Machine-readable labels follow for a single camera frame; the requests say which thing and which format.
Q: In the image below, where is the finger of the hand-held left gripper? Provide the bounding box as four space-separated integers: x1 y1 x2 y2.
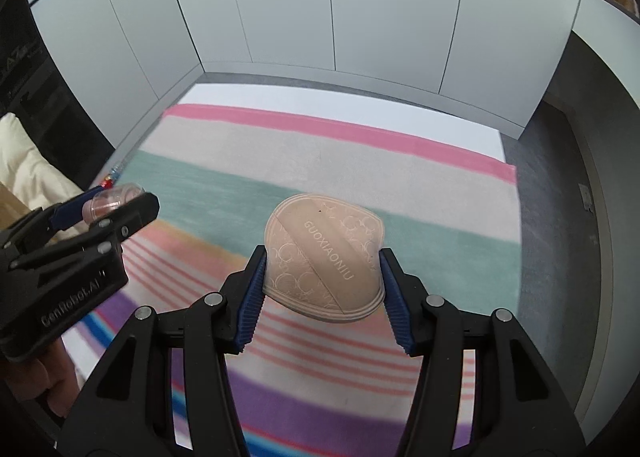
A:
10 192 161 271
0 186 108 251

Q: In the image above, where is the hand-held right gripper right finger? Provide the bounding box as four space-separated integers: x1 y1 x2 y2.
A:
378 247 586 457

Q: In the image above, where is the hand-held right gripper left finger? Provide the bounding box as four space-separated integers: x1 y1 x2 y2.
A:
59 244 268 457

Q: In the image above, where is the clear bottle with pink cap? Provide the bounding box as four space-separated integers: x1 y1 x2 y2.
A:
81 182 146 224

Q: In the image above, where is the brown cardboard box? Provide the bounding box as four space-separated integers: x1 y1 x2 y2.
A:
0 184 32 228

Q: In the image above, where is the beige powder puff case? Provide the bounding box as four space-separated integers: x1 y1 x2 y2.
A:
262 193 387 324

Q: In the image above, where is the person's left hand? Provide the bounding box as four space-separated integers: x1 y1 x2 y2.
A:
10 337 78 418

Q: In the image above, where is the cream padded jacket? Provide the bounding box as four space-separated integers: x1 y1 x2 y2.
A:
0 112 83 210

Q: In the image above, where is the black glass cabinet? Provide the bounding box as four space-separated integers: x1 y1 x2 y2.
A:
0 0 118 188

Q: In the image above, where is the striped colourful cloth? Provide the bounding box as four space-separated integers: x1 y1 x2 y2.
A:
65 104 521 457

